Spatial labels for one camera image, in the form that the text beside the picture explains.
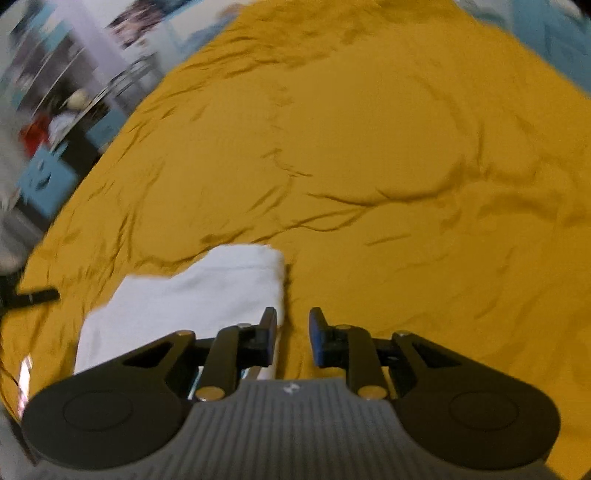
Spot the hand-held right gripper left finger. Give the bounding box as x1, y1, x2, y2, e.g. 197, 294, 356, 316
122, 307, 278, 401

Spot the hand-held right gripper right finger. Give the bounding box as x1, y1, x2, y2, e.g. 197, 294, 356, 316
308, 307, 462, 400

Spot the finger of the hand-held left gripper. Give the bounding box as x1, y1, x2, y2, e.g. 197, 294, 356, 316
13, 287, 62, 307

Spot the white cloth garment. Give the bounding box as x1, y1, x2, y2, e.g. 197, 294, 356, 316
74, 244, 287, 398

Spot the blue storage box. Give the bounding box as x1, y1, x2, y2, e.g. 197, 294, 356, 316
16, 145, 77, 220

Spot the red object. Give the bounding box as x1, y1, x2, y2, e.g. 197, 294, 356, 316
18, 114, 51, 158

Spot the mustard yellow bed sheet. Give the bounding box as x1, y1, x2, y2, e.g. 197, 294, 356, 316
0, 0, 591, 480

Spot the cluttered storage shelf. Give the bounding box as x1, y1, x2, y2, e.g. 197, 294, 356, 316
0, 0, 116, 153

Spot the metal wire rack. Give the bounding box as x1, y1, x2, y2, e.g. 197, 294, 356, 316
90, 55, 164, 114

